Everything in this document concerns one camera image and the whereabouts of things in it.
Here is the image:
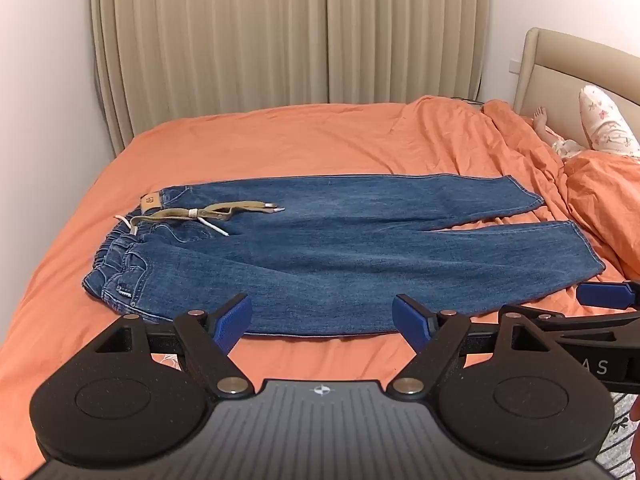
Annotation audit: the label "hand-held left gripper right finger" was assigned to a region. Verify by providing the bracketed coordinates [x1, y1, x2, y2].
[392, 293, 551, 397]

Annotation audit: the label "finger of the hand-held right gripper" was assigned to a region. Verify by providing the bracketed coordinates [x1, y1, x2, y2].
[575, 280, 640, 311]
[498, 304, 640, 342]

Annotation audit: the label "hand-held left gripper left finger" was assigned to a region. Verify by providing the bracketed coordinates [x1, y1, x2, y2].
[92, 293, 253, 397]

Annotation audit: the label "blue denim pants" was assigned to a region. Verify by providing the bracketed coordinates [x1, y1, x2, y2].
[81, 174, 607, 337]

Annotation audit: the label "person's right forearm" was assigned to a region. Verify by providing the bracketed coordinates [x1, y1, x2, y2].
[629, 395, 640, 467]

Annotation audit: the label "white patterned rug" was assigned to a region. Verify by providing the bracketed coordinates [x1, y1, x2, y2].
[606, 392, 640, 480]

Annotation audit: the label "olive fabric belt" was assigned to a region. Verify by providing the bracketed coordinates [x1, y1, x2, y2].
[131, 202, 286, 227]

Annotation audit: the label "orange duvet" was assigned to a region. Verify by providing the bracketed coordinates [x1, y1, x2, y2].
[405, 95, 640, 283]

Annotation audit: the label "orange bed sheet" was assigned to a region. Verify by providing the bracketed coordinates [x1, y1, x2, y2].
[0, 95, 640, 480]

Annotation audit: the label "beige padded headboard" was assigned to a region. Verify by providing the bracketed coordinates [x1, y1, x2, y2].
[514, 27, 640, 126]

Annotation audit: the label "beige pleated curtain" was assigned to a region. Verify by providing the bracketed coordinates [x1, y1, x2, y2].
[90, 0, 331, 158]
[325, 0, 493, 107]

